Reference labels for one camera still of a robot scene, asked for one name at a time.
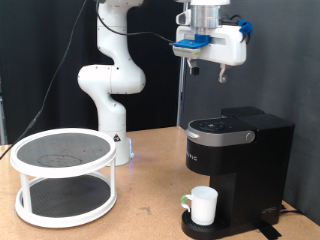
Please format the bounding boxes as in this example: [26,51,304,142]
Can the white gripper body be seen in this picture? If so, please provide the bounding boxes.
[175,24,249,67]

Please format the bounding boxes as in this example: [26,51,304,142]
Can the black power cord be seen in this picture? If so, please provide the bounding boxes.
[279,203,303,216]

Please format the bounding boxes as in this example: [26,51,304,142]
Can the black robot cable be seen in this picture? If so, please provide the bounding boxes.
[0,0,176,160]

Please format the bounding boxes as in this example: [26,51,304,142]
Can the grey vertical frame post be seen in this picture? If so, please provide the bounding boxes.
[175,55,188,128]

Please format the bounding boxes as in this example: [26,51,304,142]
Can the white mug green taped handle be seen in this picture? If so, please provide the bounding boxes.
[180,185,219,226]

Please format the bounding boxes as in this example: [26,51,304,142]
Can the black curtain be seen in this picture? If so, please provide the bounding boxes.
[0,0,184,146]

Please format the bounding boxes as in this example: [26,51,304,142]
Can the black Keurig coffee machine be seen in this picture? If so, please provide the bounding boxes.
[180,105,296,240]

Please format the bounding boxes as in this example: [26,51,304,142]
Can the blue cable clip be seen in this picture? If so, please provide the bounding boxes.
[237,19,254,38]

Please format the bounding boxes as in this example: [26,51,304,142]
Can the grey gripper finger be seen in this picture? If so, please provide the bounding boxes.
[186,58,201,76]
[217,63,230,84]

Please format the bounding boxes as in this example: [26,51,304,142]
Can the white two-tier turntable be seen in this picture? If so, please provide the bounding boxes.
[9,128,118,229]

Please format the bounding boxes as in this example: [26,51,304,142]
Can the grey backdrop cloth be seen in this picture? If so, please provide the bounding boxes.
[181,0,320,226]

